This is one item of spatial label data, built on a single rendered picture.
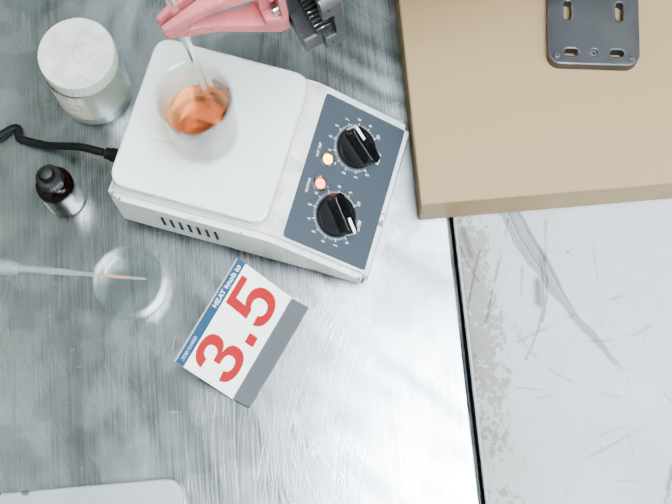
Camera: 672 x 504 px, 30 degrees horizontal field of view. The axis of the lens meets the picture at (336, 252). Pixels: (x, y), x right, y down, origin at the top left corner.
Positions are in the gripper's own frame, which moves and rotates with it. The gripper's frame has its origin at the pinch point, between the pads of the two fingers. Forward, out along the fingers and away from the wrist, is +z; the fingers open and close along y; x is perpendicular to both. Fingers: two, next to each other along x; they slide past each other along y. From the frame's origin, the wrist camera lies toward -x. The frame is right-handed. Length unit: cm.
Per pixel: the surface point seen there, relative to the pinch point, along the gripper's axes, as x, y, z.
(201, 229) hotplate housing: 19.7, 6.4, 4.9
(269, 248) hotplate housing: 20.0, 10.1, 1.1
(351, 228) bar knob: 18.9, 12.0, -4.9
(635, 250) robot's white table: 25.9, 22.5, -24.0
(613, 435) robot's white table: 25.4, 34.0, -15.0
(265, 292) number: 22.5, 12.3, 2.9
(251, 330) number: 22.8, 14.3, 5.2
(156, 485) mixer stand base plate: 22.7, 21.3, 16.7
